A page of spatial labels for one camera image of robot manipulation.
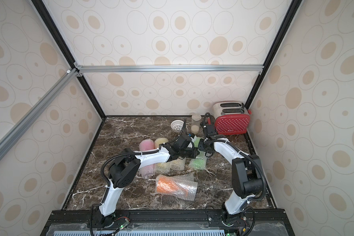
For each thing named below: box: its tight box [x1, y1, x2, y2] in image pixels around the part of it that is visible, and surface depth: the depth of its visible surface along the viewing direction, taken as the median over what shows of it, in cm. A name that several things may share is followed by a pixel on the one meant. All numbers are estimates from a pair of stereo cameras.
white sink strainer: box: [170, 119, 185, 133], surface depth 114 cm
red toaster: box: [211, 100, 252, 136], surface depth 102 cm
